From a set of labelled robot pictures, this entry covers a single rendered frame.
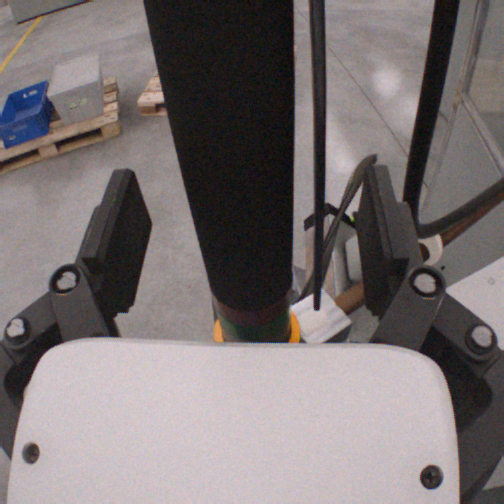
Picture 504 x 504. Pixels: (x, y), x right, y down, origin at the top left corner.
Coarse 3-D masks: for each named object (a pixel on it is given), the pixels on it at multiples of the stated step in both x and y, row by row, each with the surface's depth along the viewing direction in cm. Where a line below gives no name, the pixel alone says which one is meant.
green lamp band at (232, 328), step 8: (216, 312) 18; (288, 312) 17; (224, 320) 17; (280, 320) 17; (232, 328) 17; (240, 328) 17; (248, 328) 16; (256, 328) 16; (264, 328) 17; (272, 328) 17; (280, 328) 17; (240, 336) 17; (248, 336) 17; (256, 336) 17; (264, 336) 17
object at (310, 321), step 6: (306, 312) 24; (312, 312) 24; (318, 312) 24; (324, 312) 24; (300, 318) 23; (306, 318) 23; (312, 318) 23; (318, 318) 23; (324, 318) 23; (300, 324) 23; (306, 324) 23; (312, 324) 23; (318, 324) 23; (324, 324) 23; (306, 330) 23; (312, 330) 23; (306, 336) 23
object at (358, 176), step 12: (372, 156) 50; (360, 168) 54; (360, 180) 50; (348, 192) 53; (348, 204) 50; (336, 216) 54; (336, 228) 51; (324, 240) 57; (324, 252) 52; (324, 264) 60; (312, 276) 53; (324, 276) 64; (312, 288) 57; (300, 300) 54
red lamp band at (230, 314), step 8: (288, 296) 16; (216, 304) 16; (280, 304) 16; (288, 304) 17; (224, 312) 16; (232, 312) 16; (240, 312) 15; (248, 312) 15; (256, 312) 15; (264, 312) 16; (272, 312) 16; (280, 312) 16; (232, 320) 16; (240, 320) 16; (248, 320) 16; (256, 320) 16; (264, 320) 16; (272, 320) 16
